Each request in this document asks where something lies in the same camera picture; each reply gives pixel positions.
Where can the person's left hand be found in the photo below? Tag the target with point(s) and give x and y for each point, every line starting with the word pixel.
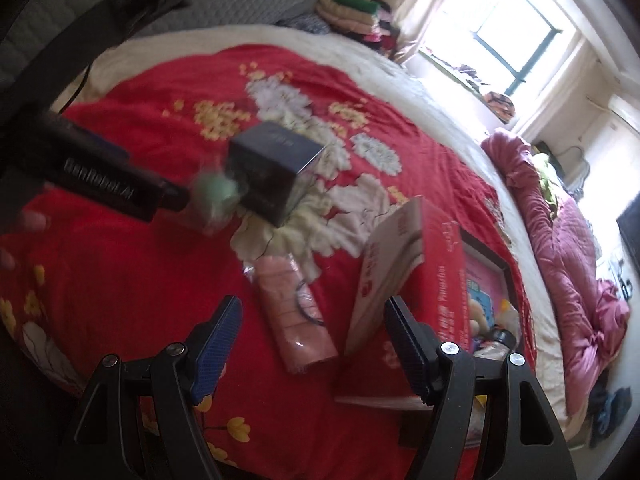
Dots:
pixel 32 222

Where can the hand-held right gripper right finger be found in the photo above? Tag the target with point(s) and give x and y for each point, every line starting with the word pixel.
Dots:
pixel 406 355

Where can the dark blue patterned pillow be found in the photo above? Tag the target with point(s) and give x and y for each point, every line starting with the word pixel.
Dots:
pixel 305 24

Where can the red tissue pack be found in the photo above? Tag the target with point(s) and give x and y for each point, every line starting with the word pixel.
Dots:
pixel 445 280

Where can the green cloth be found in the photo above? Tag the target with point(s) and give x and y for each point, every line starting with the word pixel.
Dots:
pixel 547 180

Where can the beige curtain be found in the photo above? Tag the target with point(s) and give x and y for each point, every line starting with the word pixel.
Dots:
pixel 425 15
pixel 550 90

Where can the pile of dark clothes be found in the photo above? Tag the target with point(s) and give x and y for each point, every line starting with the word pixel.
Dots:
pixel 610 410

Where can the mint green soft item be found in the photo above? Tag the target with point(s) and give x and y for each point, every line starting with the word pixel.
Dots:
pixel 217 197

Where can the dark shallow box pink bottom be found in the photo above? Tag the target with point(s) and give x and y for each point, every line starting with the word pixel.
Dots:
pixel 487 270

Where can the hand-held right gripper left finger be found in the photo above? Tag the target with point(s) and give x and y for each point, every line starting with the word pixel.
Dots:
pixel 217 350

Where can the pink quilt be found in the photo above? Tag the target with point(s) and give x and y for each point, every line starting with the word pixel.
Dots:
pixel 565 260

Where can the pink towel pack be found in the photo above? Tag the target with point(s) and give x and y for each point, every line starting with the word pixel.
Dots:
pixel 295 325

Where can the black wall television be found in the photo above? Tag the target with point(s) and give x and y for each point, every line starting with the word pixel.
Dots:
pixel 631 232

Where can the window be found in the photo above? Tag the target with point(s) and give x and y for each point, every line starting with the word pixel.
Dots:
pixel 500 25

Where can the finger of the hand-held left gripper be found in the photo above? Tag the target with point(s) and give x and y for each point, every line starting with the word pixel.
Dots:
pixel 95 140

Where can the dark cube box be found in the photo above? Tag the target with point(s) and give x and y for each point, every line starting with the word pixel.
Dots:
pixel 270 175

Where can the stack of folded clothes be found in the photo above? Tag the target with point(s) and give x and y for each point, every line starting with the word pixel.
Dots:
pixel 350 10

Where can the floral cushion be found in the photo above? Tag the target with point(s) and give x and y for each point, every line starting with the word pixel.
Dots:
pixel 498 106

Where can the red floral blanket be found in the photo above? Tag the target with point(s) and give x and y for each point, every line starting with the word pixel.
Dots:
pixel 150 285

